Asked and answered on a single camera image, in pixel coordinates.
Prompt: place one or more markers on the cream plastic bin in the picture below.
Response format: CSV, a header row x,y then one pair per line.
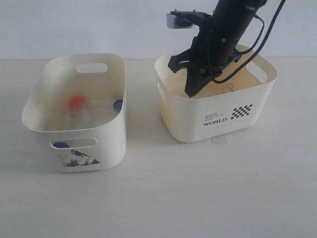
x,y
93,77
218,108

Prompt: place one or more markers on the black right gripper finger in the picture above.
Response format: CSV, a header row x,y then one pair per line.
x,y
196,80

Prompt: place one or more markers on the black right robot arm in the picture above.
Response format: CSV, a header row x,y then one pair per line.
x,y
230,19

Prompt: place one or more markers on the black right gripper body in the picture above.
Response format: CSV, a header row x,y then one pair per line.
x,y
209,54

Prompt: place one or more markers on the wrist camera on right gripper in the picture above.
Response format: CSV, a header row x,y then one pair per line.
x,y
186,19

